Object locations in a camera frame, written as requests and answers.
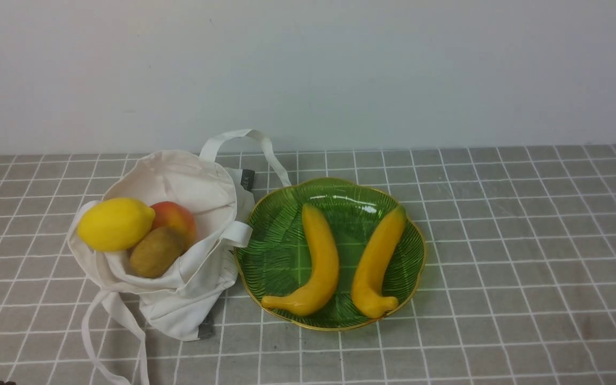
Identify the yellow banana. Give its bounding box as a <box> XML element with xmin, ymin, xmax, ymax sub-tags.
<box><xmin>260</xmin><ymin>204</ymin><xmax>340</xmax><ymax>317</ymax></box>
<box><xmin>350</xmin><ymin>205</ymin><xmax>407</xmax><ymax>319</ymax></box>

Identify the white cloth tote bag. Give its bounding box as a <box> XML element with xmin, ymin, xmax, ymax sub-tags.
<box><xmin>66</xmin><ymin>129</ymin><xmax>291</xmax><ymax>384</ymax></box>

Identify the yellow lemon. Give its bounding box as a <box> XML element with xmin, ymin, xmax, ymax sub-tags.
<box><xmin>78</xmin><ymin>197</ymin><xmax>156</xmax><ymax>252</ymax></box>

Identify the brown kiwi fruit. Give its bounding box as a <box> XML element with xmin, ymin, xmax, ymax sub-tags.
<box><xmin>129</xmin><ymin>227</ymin><xmax>186</xmax><ymax>279</ymax></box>

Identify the green glass leaf plate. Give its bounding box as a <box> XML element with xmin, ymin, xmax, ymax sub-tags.
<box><xmin>235</xmin><ymin>178</ymin><xmax>426</xmax><ymax>331</ymax></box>

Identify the red orange apple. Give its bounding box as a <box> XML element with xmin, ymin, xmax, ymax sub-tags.
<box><xmin>150</xmin><ymin>201</ymin><xmax>197</xmax><ymax>251</ymax></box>

